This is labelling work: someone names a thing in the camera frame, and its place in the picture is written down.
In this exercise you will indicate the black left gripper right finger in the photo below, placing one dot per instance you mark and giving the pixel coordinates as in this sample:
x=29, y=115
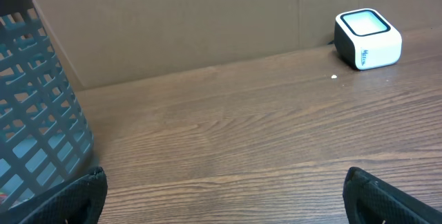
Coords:
x=369, y=199

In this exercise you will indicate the grey plastic lattice basket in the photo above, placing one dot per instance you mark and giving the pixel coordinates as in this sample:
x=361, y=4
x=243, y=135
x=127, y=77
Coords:
x=45, y=137

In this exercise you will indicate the white barcode scanner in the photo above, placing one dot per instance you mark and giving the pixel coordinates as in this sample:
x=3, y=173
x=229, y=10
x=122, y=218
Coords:
x=364, y=39

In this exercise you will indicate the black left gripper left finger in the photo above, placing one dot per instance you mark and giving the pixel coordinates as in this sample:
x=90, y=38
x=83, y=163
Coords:
x=78, y=200

